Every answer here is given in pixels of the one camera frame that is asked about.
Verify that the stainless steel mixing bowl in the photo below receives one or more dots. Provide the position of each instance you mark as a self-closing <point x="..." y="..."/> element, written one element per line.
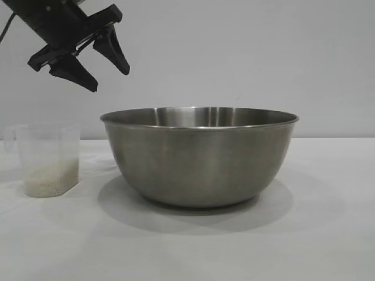
<point x="199" y="161"/>

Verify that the clear plastic measuring cup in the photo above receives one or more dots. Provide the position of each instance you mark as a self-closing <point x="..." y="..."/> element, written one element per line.
<point x="47" y="143"/>

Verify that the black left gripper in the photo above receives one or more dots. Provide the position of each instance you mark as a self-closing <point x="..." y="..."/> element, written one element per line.
<point x="63" y="24"/>

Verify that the white rice grains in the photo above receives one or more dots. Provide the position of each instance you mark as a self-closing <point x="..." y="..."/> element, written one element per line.
<point x="51" y="180"/>

